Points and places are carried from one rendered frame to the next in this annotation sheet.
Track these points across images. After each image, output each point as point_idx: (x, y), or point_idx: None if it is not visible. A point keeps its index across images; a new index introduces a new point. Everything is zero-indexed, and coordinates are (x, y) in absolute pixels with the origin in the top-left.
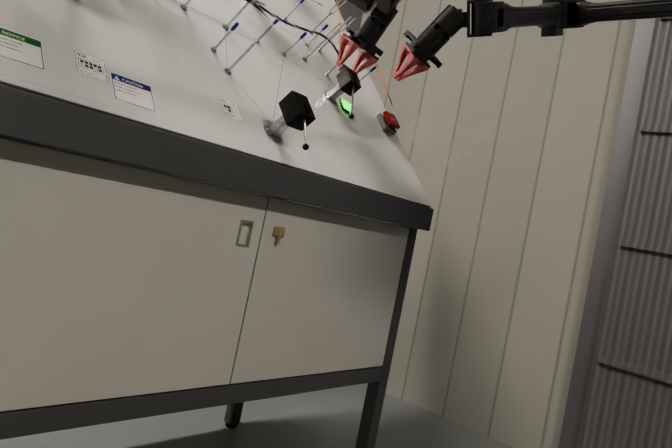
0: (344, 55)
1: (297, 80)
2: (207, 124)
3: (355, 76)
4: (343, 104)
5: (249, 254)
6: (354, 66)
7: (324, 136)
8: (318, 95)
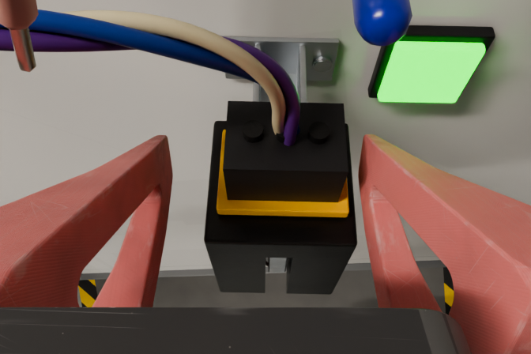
0: (111, 276)
1: (2, 75)
2: None
3: (299, 269)
4: (382, 84)
5: None
6: (388, 187)
7: (183, 218)
8: (170, 89)
